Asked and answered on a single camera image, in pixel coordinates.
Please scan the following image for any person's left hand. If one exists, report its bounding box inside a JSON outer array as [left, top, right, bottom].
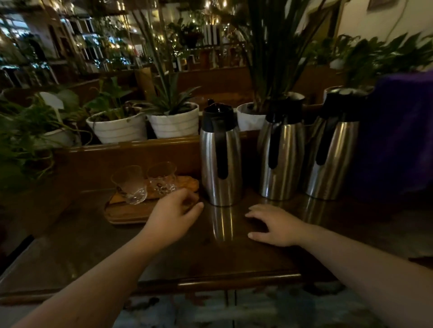
[[141, 188, 205, 249]]

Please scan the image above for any person's right hand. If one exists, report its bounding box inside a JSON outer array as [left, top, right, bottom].
[[245, 204, 306, 248]]

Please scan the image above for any person's left forearm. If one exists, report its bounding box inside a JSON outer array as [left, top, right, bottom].
[[10, 233, 159, 328]]

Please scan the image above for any person's right forearm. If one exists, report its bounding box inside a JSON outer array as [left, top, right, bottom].
[[298, 223, 433, 328]]

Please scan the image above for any clear glass cup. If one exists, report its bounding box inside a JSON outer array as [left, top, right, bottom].
[[146, 162, 178, 196], [111, 165, 148, 205]]

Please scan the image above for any steel carafe with black lid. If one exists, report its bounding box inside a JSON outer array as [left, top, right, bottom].
[[200, 99, 243, 207], [256, 96, 306, 201], [303, 89, 371, 200]]

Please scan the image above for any wooden serving tray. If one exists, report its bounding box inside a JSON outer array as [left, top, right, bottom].
[[104, 176, 200, 226]]

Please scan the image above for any wooden partition ledge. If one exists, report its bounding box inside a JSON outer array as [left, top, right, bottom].
[[53, 130, 262, 195]]

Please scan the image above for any white ribbed plant pot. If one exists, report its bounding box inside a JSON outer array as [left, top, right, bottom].
[[86, 107, 148, 145], [147, 102, 200, 139]]

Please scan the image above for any plain white plant pot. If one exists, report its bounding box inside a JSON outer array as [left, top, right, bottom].
[[236, 91, 306, 132]]

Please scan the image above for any spiky green plant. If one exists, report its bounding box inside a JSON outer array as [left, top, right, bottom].
[[130, 10, 202, 116]]

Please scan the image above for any broad-leaf green plant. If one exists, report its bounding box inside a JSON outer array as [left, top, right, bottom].
[[83, 77, 136, 121]]

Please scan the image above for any small white round pot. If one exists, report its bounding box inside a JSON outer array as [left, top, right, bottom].
[[34, 127, 82, 150]]

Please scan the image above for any purple cloth cover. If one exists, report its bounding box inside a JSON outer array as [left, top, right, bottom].
[[350, 70, 433, 201]]

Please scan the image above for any white plant label sign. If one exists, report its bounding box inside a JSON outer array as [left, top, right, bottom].
[[39, 91, 65, 123]]

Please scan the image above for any tall long-leaf plant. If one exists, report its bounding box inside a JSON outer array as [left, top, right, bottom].
[[233, 0, 342, 114]]

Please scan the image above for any trailing leafy green plant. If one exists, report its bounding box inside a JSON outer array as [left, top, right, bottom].
[[0, 89, 92, 193]]

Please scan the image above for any bushy dark green plant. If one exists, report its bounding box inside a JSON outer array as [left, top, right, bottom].
[[304, 32, 433, 89]]

